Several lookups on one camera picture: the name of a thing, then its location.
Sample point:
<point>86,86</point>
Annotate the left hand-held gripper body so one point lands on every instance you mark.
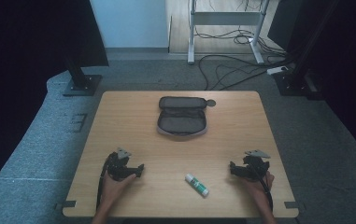
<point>118,168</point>

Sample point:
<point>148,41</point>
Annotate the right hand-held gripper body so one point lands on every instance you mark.
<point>255,168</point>

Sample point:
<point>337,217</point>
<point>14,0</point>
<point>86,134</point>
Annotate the white green glue stick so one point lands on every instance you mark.
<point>196,185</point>

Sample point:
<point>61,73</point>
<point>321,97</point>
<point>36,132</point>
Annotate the grey pencil case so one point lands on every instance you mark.
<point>182,123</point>

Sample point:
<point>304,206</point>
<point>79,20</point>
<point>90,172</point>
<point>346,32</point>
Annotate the person's right hand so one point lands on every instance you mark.
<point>261,189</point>

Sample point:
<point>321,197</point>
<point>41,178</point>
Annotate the person's left hand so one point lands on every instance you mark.
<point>111,189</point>

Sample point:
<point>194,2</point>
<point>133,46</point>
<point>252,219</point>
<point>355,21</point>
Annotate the white power strip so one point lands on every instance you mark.
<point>277,70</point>

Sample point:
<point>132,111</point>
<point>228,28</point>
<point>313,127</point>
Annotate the black curtain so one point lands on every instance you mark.
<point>347,62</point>
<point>26,62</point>

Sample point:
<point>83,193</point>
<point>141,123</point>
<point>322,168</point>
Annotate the black stand with base plate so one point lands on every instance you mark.
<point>294,83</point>
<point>82,84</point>

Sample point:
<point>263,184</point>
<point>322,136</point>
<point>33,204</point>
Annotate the white metal desk frame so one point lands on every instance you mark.
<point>225,18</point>

